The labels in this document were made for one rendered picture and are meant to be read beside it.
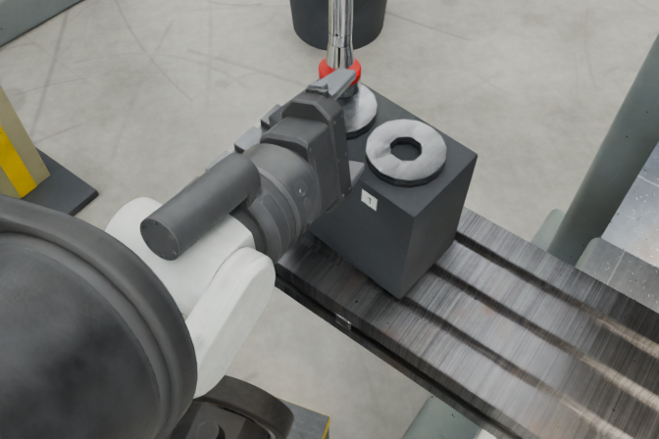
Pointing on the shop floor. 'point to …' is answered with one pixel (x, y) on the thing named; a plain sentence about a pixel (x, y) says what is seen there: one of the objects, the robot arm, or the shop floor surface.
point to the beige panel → (35, 170)
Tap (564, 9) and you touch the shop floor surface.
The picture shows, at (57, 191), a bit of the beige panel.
